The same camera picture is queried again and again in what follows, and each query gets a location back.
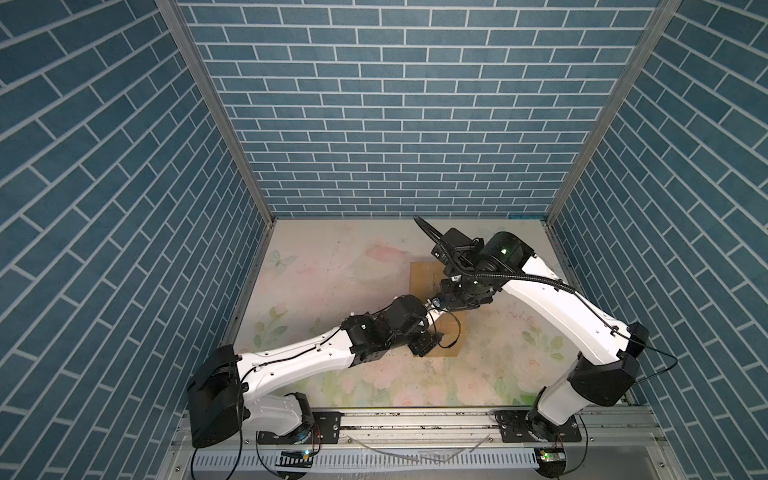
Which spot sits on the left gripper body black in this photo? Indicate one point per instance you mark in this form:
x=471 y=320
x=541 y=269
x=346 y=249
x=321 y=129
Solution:
x=423 y=343

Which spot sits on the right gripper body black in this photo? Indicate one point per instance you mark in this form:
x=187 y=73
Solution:
x=461 y=293

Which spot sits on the brown cardboard express box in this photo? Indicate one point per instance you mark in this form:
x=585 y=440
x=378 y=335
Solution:
x=424 y=283

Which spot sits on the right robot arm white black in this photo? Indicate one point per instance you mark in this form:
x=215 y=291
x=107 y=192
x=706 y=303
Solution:
x=608 y=349

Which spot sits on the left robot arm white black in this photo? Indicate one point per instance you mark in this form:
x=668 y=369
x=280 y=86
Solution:
x=229 y=389

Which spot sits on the left controller board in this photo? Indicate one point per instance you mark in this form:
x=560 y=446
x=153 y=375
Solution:
x=293 y=463

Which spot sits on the controller board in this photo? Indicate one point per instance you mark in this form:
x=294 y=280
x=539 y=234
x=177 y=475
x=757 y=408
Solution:
x=293 y=463
x=551 y=462

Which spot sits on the right controller board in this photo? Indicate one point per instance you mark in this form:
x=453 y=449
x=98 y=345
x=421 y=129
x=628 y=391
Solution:
x=551 y=462

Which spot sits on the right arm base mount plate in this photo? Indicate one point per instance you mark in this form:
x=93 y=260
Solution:
x=522 y=426

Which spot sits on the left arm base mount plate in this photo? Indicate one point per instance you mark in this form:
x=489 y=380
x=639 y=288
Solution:
x=325 y=429

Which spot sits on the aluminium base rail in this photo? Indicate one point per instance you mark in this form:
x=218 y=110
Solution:
x=409 y=439

